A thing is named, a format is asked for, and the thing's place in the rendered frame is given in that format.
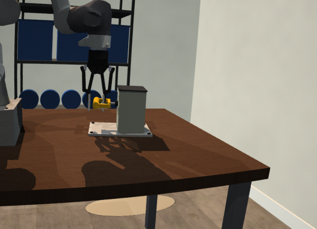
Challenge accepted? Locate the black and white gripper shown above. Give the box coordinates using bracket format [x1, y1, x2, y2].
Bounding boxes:
[80, 50, 115, 111]

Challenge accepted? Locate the beige flat base plate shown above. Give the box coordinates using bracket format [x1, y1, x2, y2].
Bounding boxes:
[88, 122, 153, 137]

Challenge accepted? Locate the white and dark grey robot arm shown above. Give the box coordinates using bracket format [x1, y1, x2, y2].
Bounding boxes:
[0, 0, 112, 106]

